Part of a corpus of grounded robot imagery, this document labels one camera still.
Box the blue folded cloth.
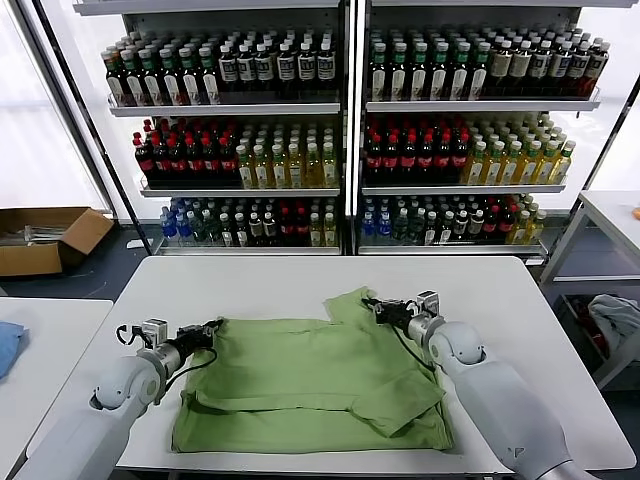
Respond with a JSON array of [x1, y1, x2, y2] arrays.
[[0, 321, 31, 384]]

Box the pale grey crumpled cloth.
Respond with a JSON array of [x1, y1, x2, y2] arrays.
[[587, 293, 640, 351]]

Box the white cap blue label bottle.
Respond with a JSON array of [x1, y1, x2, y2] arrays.
[[254, 43, 275, 94], [276, 43, 297, 94], [316, 42, 337, 93], [218, 44, 239, 94], [297, 42, 318, 93], [236, 44, 257, 94]]

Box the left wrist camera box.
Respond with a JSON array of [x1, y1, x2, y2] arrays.
[[141, 318, 169, 349]]

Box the green cap dark tea bottle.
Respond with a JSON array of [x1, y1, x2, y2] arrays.
[[138, 48, 164, 107], [430, 42, 450, 103], [103, 49, 126, 107], [410, 43, 430, 103], [179, 47, 204, 106], [159, 47, 184, 106], [122, 49, 145, 107], [198, 47, 222, 106], [469, 42, 491, 101], [451, 42, 471, 103], [369, 43, 389, 103], [389, 43, 409, 103]]

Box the grey drinks shelf unit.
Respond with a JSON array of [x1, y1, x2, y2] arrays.
[[73, 0, 351, 257], [352, 0, 631, 259]]

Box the beige label dark drink bottle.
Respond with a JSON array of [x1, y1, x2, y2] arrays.
[[490, 40, 512, 96], [509, 40, 532, 96]]

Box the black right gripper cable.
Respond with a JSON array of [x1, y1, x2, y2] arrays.
[[388, 322, 437, 372]]

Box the brown cardboard box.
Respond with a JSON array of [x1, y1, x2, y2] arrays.
[[0, 207, 115, 278]]

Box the grey label dark drink bottle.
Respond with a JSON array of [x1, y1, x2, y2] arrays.
[[549, 42, 573, 97], [585, 44, 610, 97], [529, 41, 553, 97], [567, 43, 591, 97]]

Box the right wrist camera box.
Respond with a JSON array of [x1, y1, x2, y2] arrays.
[[416, 290, 442, 319]]

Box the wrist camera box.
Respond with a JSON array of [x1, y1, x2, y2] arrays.
[[141, 318, 169, 349], [416, 290, 442, 319]]

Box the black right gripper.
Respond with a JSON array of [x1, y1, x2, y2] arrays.
[[361, 298, 419, 327]]

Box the white metal frame table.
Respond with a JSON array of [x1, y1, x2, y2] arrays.
[[538, 190, 640, 391]]

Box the red crumpled cloth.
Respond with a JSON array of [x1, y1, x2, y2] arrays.
[[574, 297, 609, 359]]

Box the dark storage crate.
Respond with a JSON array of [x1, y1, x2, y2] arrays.
[[554, 292, 616, 374]]

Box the light green t-shirt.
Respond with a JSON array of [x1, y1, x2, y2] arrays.
[[171, 285, 455, 455]]

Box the dark window frame post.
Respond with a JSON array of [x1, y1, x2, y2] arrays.
[[29, 0, 154, 251], [574, 74, 640, 201]]

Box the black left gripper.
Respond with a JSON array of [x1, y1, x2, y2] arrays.
[[173, 318, 226, 353]]

